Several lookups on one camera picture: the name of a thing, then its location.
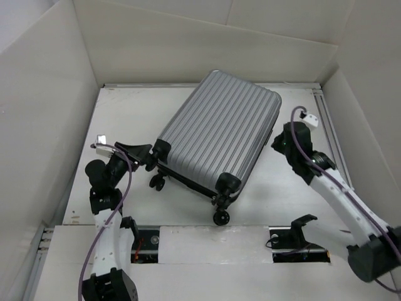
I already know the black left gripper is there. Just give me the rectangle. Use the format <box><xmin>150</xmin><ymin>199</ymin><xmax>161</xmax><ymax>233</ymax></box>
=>
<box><xmin>107</xmin><ymin>143</ymin><xmax>151</xmax><ymax>188</ymax></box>

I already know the grey hard-shell suitcase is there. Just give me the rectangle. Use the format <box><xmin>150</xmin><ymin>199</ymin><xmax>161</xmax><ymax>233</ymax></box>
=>
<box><xmin>146</xmin><ymin>70</ymin><xmax>282</xmax><ymax>226</ymax></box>

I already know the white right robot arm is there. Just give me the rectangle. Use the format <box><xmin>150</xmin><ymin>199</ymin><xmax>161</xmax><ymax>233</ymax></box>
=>
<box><xmin>271</xmin><ymin>122</ymin><xmax>400</xmax><ymax>283</ymax></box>

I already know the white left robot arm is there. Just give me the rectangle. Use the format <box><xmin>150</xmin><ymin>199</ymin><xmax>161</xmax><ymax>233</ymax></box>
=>
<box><xmin>78</xmin><ymin>142</ymin><xmax>152</xmax><ymax>300</ymax></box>

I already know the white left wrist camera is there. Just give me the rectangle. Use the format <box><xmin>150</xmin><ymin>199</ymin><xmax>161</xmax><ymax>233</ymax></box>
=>
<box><xmin>90</xmin><ymin>135</ymin><xmax>115</xmax><ymax>157</ymax></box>

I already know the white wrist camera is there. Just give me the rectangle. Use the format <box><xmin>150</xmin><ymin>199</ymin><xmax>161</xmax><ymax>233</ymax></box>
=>
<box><xmin>90</xmin><ymin>135</ymin><xmax>115</xmax><ymax>157</ymax></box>
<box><xmin>299</xmin><ymin>110</ymin><xmax>319</xmax><ymax>131</ymax></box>

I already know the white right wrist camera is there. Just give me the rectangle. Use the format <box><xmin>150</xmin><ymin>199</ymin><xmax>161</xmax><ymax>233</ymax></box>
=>
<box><xmin>299</xmin><ymin>110</ymin><xmax>319</xmax><ymax>131</ymax></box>

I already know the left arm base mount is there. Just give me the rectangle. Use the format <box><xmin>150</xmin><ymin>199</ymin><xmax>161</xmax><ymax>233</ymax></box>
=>
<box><xmin>131</xmin><ymin>226</ymin><xmax>160</xmax><ymax>264</ymax></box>

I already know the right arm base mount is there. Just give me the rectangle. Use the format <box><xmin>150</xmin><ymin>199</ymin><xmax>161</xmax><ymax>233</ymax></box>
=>
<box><xmin>265</xmin><ymin>214</ymin><xmax>331</xmax><ymax>263</ymax></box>

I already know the aluminium rail frame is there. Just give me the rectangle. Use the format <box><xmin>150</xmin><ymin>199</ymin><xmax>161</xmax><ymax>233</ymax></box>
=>
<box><xmin>23</xmin><ymin>82</ymin><xmax>389</xmax><ymax>301</ymax></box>

